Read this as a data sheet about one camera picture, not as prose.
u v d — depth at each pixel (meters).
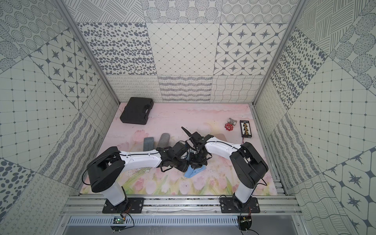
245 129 1.04
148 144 0.93
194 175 0.83
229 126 1.02
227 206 0.73
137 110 1.11
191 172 0.82
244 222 0.73
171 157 0.68
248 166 0.46
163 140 0.95
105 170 0.46
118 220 0.71
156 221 0.70
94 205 0.75
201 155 0.74
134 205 0.74
